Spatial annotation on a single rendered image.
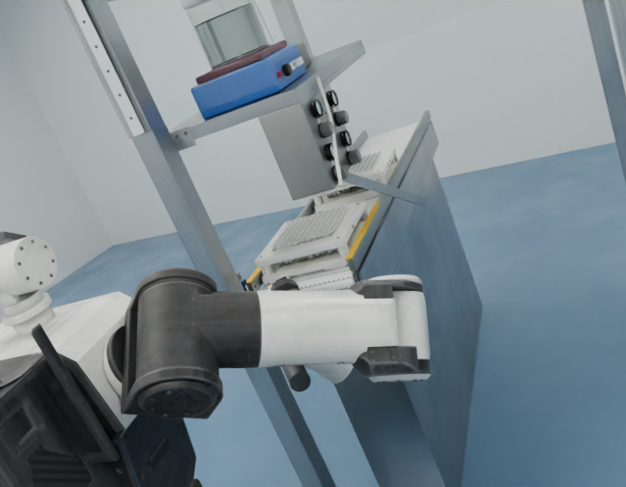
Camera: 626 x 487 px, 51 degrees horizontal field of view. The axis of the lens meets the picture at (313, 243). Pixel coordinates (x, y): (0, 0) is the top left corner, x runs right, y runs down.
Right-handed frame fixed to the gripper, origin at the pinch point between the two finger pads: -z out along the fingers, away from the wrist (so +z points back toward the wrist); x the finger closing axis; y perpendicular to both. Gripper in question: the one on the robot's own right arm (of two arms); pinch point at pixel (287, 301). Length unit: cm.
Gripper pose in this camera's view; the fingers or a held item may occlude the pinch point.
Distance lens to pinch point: 129.6
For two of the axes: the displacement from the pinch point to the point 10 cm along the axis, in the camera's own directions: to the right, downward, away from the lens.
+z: 2.3, 2.5, -9.4
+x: 3.7, 8.7, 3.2
